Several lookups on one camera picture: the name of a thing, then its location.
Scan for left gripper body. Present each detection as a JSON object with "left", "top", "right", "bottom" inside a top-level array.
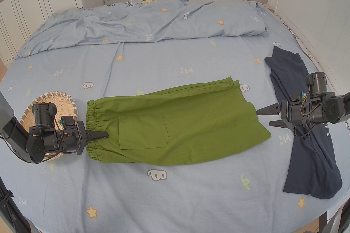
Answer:
[{"left": 65, "top": 121, "right": 89, "bottom": 155}]

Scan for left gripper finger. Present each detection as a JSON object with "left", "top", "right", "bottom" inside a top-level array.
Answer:
[{"left": 86, "top": 130, "right": 109, "bottom": 147}]

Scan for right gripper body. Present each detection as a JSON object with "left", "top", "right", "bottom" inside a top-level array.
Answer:
[{"left": 280, "top": 99, "right": 310, "bottom": 130}]

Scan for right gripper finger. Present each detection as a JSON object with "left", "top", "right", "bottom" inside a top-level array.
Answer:
[
  {"left": 269, "top": 119, "right": 288, "bottom": 129},
  {"left": 256, "top": 103, "right": 282, "bottom": 115}
]

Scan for green shorts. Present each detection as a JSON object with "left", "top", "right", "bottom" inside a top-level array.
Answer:
[{"left": 85, "top": 76, "right": 272, "bottom": 167}]

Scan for round woven basket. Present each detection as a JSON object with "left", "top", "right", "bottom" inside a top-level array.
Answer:
[{"left": 20, "top": 91, "right": 79, "bottom": 163}]

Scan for dark blue garment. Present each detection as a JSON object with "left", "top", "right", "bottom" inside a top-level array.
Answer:
[{"left": 264, "top": 46, "right": 343, "bottom": 200}]

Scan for pale blue quilt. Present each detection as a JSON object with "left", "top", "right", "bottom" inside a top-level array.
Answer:
[{"left": 14, "top": 0, "right": 270, "bottom": 59}]

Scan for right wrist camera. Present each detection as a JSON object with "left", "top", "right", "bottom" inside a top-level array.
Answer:
[{"left": 289, "top": 90, "right": 307, "bottom": 104}]

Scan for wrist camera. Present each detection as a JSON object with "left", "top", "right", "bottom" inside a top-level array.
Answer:
[
  {"left": 60, "top": 116, "right": 77, "bottom": 130},
  {"left": 289, "top": 90, "right": 307, "bottom": 104}
]

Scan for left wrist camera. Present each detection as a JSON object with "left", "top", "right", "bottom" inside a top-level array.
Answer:
[{"left": 60, "top": 116, "right": 77, "bottom": 130}]

